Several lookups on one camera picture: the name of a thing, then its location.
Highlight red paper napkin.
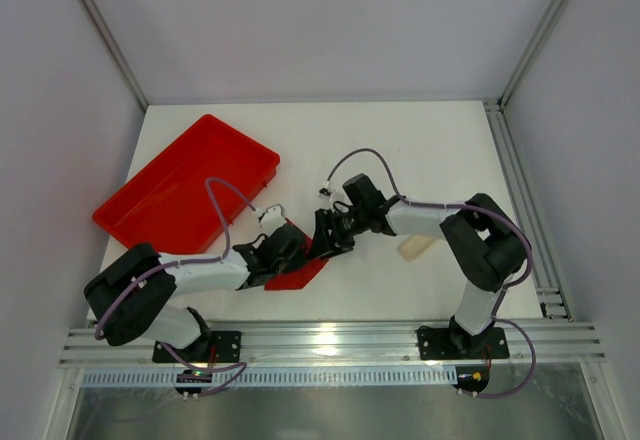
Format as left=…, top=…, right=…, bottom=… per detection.
left=265, top=233, right=327, bottom=291

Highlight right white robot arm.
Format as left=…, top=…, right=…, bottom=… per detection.
left=308, top=174, right=530, bottom=360

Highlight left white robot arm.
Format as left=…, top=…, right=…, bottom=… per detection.
left=84, top=222, right=308, bottom=361

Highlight cream utensil case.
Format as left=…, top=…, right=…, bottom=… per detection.
left=397, top=235, right=437, bottom=262

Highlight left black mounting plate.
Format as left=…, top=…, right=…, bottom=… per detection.
left=171, top=330, right=242, bottom=364

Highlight black mounting plate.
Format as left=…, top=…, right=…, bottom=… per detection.
left=416, top=326, right=510, bottom=361
left=171, top=330, right=242, bottom=364

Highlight red plastic tray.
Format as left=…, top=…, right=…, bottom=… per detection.
left=93, top=114, right=280, bottom=254

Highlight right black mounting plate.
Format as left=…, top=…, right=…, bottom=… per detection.
left=416, top=326, right=510, bottom=361

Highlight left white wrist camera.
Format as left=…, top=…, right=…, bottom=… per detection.
left=258, top=204, right=287, bottom=236

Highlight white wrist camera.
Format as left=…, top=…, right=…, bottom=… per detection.
left=318, top=181, right=335, bottom=202
left=258, top=204, right=287, bottom=236

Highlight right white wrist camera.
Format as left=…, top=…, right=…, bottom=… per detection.
left=318, top=181, right=335, bottom=202

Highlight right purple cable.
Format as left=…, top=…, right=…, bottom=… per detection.
left=323, top=148, right=537, bottom=401

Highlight purple cable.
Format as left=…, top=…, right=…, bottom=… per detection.
left=323, top=148, right=537, bottom=401
left=93, top=177, right=264, bottom=401

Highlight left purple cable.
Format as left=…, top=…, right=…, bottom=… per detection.
left=93, top=177, right=264, bottom=401

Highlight slotted white cable duct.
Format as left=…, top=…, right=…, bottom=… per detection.
left=81, top=364, right=458, bottom=388

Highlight right aluminium side rail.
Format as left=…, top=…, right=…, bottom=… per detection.
left=483, top=99, right=573, bottom=322

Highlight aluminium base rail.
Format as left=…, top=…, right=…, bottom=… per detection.
left=57, top=319, right=606, bottom=368

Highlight left aluminium frame post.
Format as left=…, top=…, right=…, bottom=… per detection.
left=77, top=0, right=149, bottom=112

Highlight aluminium frame post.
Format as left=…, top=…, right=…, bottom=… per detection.
left=497, top=0, right=570, bottom=109
left=77, top=0, right=149, bottom=112

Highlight right aluminium frame post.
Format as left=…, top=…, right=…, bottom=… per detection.
left=497, top=0, right=570, bottom=109

